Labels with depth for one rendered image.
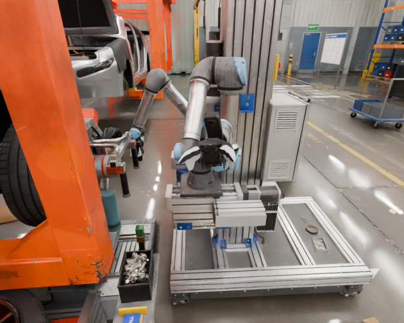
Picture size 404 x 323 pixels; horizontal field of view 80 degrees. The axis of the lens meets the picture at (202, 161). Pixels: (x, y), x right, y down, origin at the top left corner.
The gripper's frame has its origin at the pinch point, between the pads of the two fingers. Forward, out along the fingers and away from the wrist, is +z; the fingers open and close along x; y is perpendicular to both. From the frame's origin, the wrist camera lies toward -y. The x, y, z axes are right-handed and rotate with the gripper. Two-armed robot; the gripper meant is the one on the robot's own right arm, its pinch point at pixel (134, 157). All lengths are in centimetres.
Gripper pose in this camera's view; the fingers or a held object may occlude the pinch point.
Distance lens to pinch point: 167.4
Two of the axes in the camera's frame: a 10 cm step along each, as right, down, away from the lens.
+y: 0.0, -9.0, -4.4
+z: 0.8, 4.4, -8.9
